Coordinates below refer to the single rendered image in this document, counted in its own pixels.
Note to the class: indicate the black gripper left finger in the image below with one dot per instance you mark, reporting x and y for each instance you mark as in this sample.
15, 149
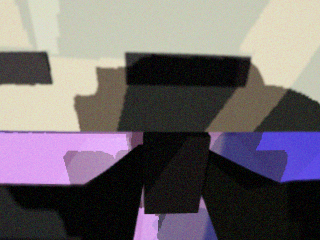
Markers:
104, 208

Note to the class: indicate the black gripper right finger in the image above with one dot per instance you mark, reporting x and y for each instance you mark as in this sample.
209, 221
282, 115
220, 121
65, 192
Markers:
244, 205

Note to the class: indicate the black two-prong plug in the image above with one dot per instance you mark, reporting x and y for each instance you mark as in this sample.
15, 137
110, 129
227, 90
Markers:
174, 168

